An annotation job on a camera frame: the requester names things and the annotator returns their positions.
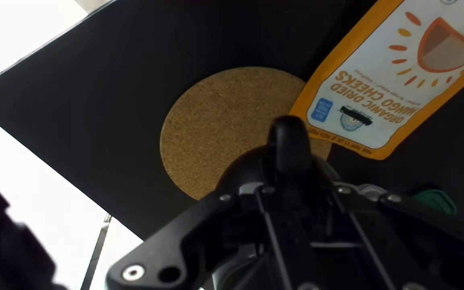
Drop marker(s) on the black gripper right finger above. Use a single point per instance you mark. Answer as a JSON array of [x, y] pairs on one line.
[[283, 167]]

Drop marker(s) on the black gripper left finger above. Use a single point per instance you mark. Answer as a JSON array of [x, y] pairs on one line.
[[24, 264]]

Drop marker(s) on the round cork coaster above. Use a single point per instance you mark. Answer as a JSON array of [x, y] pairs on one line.
[[221, 117]]

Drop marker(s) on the orange dried mango bag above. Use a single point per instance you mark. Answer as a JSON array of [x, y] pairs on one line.
[[398, 64]]

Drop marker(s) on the black side table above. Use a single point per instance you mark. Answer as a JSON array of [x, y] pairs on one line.
[[142, 104]]

